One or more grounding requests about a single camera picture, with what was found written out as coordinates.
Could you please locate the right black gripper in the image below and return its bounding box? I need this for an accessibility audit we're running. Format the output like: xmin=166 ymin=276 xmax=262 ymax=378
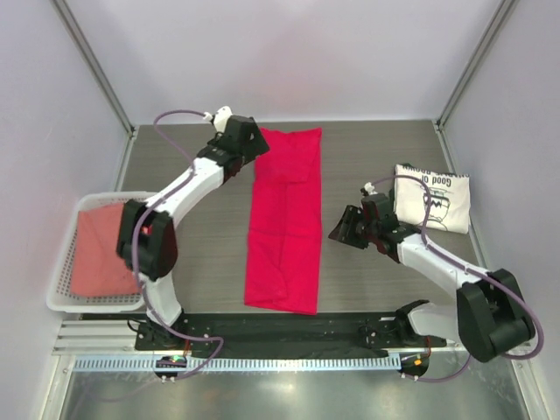
xmin=329 ymin=205 xmax=378 ymax=249

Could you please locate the magenta pink t shirt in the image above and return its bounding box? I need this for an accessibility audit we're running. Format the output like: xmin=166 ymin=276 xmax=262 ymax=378
xmin=244 ymin=128 xmax=323 ymax=315

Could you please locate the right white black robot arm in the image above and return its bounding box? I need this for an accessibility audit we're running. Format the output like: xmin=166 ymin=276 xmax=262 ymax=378
xmin=328 ymin=193 xmax=537 ymax=362

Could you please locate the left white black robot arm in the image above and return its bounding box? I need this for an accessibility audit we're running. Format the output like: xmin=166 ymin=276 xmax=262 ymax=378
xmin=116 ymin=106 xmax=270 ymax=349

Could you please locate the white printed folded t shirt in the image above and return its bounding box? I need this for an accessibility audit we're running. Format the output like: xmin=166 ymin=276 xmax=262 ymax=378
xmin=394 ymin=164 xmax=471 ymax=234

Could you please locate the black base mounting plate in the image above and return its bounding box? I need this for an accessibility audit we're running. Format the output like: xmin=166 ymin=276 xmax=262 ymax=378
xmin=134 ymin=311 xmax=447 ymax=356

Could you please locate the salmon pink t shirt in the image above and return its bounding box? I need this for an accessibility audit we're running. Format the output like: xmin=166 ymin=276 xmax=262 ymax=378
xmin=71 ymin=203 xmax=138 ymax=298

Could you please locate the white plastic laundry basket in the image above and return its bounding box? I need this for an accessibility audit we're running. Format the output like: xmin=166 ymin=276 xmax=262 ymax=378
xmin=45 ymin=191 xmax=154 ymax=314

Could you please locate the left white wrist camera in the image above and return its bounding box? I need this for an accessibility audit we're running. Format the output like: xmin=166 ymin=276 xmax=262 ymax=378
xmin=203 ymin=106 xmax=233 ymax=133

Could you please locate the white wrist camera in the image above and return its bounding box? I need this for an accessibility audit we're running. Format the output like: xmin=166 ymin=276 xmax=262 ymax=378
xmin=360 ymin=182 xmax=377 ymax=197
xmin=203 ymin=106 xmax=233 ymax=133

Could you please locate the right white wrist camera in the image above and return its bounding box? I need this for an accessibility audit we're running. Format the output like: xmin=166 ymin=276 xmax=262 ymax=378
xmin=360 ymin=182 xmax=377 ymax=197

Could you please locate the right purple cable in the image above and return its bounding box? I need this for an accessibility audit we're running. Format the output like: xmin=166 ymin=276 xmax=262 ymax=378
xmin=369 ymin=175 xmax=546 ymax=384

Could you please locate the left aluminium frame post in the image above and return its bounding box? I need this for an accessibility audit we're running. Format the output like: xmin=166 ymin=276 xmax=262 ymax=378
xmin=51 ymin=0 xmax=135 ymax=137

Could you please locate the aluminium frame post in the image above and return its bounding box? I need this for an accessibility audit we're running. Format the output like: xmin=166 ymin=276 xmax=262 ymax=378
xmin=433 ymin=0 xmax=520 ymax=131
xmin=51 ymin=0 xmax=135 ymax=137

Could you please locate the white slotted cable duct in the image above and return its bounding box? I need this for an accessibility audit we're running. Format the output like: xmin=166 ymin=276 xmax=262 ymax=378
xmin=73 ymin=353 xmax=401 ymax=373

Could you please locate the right aluminium frame post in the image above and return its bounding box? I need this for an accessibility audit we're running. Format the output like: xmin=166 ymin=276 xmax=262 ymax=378
xmin=433 ymin=0 xmax=520 ymax=131

